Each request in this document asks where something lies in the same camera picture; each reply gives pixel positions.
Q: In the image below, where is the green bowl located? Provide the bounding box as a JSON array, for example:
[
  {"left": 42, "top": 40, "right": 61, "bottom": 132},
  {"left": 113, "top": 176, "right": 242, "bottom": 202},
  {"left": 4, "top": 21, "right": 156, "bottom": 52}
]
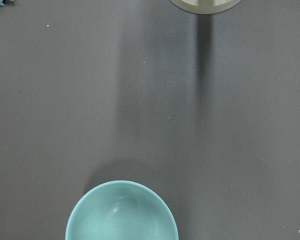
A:
[{"left": 64, "top": 180, "right": 179, "bottom": 240}]

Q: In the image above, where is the wooden mug tree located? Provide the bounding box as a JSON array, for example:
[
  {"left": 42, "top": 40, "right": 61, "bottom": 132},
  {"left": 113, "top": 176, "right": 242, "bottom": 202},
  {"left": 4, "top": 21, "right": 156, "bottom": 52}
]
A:
[{"left": 171, "top": 0, "right": 241, "bottom": 15}]

